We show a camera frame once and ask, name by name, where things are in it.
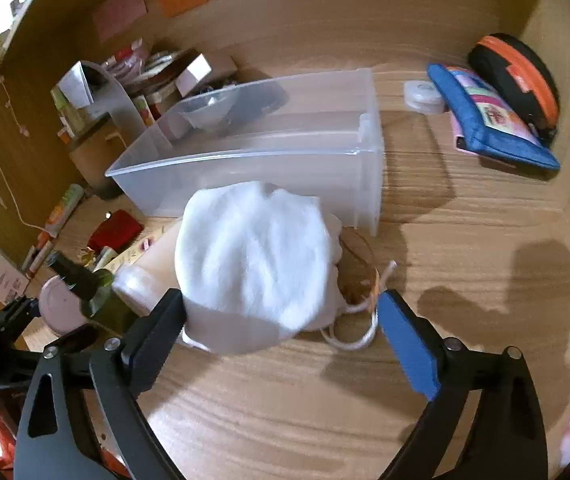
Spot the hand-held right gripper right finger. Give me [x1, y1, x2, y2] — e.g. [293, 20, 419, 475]
[376, 288, 549, 480]

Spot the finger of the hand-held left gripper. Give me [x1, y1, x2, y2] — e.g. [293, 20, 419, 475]
[0, 296, 42, 335]

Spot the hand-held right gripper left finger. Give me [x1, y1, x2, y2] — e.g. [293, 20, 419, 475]
[13, 287, 187, 480]

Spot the pink round container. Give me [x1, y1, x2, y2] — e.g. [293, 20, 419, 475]
[40, 276, 94, 336]

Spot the dark green glass bottle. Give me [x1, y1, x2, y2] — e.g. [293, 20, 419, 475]
[47, 251, 139, 339]

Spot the red pouch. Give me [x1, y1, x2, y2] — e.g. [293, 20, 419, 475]
[87, 210, 144, 254]

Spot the white drawstring cloth bag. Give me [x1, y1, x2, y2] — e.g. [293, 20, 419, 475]
[175, 180, 398, 357]

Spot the clear plastic storage box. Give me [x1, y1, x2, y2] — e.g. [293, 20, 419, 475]
[105, 67, 386, 237]

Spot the wooden desktop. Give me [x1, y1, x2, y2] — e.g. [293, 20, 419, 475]
[15, 45, 570, 480]

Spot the bunch of marker pens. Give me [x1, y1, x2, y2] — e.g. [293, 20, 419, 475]
[21, 240, 54, 282]

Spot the peach plastic bottle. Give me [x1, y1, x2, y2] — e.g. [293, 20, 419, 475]
[111, 220, 187, 319]

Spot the orange green tube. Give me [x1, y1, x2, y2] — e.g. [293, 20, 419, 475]
[45, 183, 86, 237]

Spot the brown canister with dark lid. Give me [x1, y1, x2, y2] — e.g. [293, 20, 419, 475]
[69, 130, 126, 202]

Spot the fruit print small box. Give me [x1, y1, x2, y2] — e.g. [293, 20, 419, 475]
[132, 95, 159, 127]

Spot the clear plastic bowl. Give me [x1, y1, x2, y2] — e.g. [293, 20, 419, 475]
[179, 91, 239, 133]

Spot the blue patchwork pouch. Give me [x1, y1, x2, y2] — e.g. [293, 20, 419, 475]
[426, 62, 561, 172]

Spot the white round container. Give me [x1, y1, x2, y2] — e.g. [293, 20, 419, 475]
[404, 80, 447, 115]

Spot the small white box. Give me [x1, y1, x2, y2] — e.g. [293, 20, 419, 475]
[175, 54, 214, 97]

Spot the stack of books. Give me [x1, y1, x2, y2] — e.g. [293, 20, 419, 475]
[100, 40, 238, 111]

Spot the black orange round case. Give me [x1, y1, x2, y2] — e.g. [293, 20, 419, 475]
[468, 33, 561, 148]

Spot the pink paper note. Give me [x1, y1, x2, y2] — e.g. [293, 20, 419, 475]
[92, 0, 149, 44]

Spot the brown braided cord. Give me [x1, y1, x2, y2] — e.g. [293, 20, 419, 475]
[337, 227, 384, 307]

